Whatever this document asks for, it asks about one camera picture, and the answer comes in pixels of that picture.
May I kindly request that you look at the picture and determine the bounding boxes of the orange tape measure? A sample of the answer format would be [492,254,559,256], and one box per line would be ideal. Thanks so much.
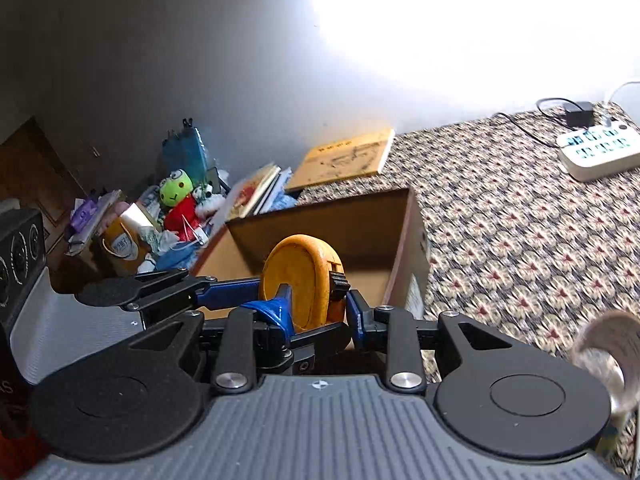
[259,234,350,333]

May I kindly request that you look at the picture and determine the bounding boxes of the clear tape roll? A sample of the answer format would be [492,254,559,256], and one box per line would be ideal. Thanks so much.
[568,310,639,415]

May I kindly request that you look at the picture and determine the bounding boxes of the blue face mask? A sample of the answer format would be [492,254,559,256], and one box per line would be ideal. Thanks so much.
[155,240,202,271]

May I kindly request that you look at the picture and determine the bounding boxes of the orange paper bag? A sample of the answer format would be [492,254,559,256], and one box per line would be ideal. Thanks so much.
[100,217,149,276]

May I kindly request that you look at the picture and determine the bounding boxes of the brown cardboard box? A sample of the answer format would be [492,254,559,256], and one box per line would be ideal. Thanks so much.
[193,188,430,333]

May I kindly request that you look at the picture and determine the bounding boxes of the white panda plush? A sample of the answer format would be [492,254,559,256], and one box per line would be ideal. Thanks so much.
[192,183,226,220]

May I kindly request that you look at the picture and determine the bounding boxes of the book with red cover art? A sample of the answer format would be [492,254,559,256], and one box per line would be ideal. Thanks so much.
[222,164,281,221]

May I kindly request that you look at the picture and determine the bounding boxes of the green frog plush toy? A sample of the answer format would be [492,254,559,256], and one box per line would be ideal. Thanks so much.
[158,169,200,242]

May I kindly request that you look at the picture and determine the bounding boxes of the teal bag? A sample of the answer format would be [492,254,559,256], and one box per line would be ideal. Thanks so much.
[162,118,208,183]

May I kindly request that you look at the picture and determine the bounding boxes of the yellow flat book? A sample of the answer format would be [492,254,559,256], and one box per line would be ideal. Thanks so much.
[286,129,396,192]

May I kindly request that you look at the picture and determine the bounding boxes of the patterned tablecloth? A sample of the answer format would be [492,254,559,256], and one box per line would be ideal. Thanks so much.
[294,101,640,476]

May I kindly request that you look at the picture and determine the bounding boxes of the brown wooden door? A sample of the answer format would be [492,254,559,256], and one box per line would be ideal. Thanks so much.
[0,117,85,252]

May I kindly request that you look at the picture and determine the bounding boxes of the black power adapter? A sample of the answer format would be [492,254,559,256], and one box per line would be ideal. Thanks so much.
[563,101,594,128]

